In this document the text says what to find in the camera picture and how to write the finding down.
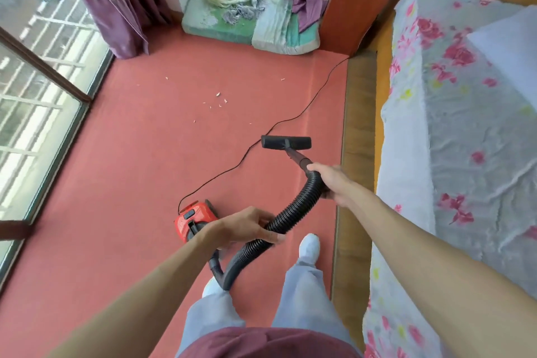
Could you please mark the person's right hand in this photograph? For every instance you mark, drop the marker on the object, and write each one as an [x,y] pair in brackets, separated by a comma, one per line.
[337,185]

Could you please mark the person's right thumb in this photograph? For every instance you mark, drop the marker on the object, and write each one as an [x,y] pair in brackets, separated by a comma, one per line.
[319,167]

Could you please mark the black vacuum floor nozzle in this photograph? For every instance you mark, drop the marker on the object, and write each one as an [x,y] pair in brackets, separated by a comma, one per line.
[286,143]

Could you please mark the person's left hand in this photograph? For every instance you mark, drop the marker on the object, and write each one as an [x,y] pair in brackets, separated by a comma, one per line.
[235,227]

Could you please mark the light blue trousers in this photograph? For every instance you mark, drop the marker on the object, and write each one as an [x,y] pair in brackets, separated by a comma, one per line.
[302,294]

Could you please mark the scattered white paper scraps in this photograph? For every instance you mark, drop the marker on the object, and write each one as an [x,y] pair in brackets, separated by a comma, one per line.
[218,95]

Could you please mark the white right shoe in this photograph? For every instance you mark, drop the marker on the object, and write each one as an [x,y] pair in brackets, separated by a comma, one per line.
[309,246]

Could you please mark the person's left thumb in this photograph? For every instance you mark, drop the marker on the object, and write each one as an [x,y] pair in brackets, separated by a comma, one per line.
[268,237]

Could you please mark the maroon shirt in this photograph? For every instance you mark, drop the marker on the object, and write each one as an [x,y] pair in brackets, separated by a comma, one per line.
[268,343]

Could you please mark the glass sliding window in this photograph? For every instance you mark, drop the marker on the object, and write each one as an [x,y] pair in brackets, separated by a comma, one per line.
[37,89]

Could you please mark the wooden bed frame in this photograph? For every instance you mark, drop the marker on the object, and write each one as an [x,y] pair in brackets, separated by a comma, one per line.
[356,127]

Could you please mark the green floor mattress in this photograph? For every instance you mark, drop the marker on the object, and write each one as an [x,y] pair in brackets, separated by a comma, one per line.
[277,28]

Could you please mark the grey blue rag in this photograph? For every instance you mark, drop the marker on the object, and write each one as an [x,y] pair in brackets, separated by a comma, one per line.
[243,11]

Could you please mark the white shoe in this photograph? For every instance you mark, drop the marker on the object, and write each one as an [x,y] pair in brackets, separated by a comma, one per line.
[211,288]
[309,246]

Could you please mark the white left shoe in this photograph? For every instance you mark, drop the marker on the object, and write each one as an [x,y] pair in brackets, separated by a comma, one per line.
[211,288]

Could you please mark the brown wooden rail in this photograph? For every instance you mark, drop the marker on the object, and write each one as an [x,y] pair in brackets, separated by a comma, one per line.
[14,230]
[46,66]

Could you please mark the white pillow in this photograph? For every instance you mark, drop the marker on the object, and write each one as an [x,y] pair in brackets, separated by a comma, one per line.
[509,47]

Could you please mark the person's right forearm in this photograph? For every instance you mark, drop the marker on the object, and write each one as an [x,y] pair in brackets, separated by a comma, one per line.
[428,278]

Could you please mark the person's left forearm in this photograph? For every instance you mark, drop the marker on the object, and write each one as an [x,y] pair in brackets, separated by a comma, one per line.
[138,299]

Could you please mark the red vacuum cleaner body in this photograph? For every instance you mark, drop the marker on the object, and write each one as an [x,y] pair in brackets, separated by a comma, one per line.
[197,215]

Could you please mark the floral bed sheet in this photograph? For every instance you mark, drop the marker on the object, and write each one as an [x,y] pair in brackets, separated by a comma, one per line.
[457,127]

